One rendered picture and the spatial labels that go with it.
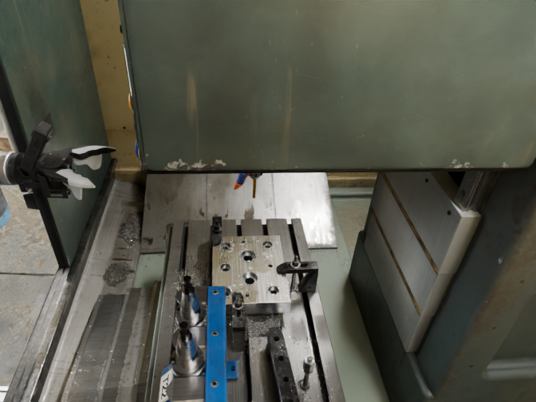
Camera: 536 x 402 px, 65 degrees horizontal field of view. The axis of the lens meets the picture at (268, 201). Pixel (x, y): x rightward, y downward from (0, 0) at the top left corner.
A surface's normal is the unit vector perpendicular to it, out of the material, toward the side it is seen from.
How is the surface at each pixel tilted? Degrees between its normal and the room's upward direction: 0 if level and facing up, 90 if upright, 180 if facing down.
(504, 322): 90
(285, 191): 24
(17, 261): 0
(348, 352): 0
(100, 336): 8
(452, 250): 90
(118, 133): 90
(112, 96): 90
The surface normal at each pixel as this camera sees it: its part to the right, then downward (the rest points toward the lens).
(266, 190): 0.07, -0.48
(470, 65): 0.09, 0.60
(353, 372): 0.05, -0.80
